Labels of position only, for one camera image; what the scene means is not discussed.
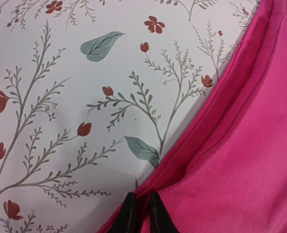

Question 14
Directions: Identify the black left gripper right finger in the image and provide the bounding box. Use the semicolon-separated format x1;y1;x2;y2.
149;191;179;233

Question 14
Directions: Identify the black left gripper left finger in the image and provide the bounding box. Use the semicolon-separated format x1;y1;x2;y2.
108;192;137;233

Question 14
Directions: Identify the pink garment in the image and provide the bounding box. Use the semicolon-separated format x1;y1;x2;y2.
134;0;287;233

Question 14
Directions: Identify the floral patterned table cloth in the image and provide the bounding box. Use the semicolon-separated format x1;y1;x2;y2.
0;0;259;233

